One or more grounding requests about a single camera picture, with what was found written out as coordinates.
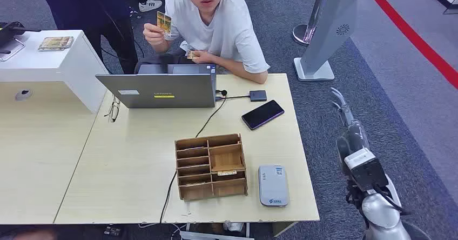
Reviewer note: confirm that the person's right forearm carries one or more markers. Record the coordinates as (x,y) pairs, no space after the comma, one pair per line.
(164,46)

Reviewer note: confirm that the black eyeglasses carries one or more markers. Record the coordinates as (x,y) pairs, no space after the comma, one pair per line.
(113,111)

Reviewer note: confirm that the person's left hand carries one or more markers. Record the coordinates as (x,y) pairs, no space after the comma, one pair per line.
(204,57)

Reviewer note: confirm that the person's left forearm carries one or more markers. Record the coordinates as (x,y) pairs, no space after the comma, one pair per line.
(243,74)

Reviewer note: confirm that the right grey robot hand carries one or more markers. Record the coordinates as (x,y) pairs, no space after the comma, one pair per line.
(352,138)

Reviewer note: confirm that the black desk device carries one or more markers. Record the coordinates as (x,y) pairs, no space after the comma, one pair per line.
(10,30)

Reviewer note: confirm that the white plastic object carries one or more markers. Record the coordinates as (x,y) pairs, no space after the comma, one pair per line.
(233,227)

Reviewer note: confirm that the black usb hub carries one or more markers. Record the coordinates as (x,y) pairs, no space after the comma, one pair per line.
(258,96)

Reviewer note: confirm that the grey kiosk stand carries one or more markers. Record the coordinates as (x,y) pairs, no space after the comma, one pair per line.
(329,23)

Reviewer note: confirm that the white cabinet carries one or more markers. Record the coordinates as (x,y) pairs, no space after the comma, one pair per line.
(53,66)

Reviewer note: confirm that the black smartphone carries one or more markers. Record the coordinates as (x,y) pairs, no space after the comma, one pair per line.
(263,114)

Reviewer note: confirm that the person's right hand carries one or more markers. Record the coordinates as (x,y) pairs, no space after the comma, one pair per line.
(154,35)

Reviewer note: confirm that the chrome stanchion post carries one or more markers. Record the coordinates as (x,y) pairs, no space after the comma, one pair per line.
(304,34)

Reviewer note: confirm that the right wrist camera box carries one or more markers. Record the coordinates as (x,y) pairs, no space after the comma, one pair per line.
(365,170)

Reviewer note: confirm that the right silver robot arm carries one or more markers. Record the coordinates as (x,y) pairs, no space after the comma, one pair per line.
(383,209)

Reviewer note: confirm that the grey laptop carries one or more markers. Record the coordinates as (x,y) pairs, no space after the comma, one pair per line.
(161,91)

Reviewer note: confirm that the white grey card reader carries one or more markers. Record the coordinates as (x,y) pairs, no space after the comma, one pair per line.
(273,186)

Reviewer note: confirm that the silver tablet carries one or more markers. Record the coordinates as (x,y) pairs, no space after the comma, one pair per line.
(10,51)

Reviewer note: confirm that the wooden card organizer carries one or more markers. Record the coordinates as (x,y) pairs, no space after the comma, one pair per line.
(222,190)

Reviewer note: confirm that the stack of hotel cards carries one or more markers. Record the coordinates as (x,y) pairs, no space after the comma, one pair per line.
(56,43)

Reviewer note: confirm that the autumn tree hotel card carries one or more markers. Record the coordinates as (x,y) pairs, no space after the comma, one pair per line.
(192,55)
(227,173)
(195,148)
(195,184)
(164,22)

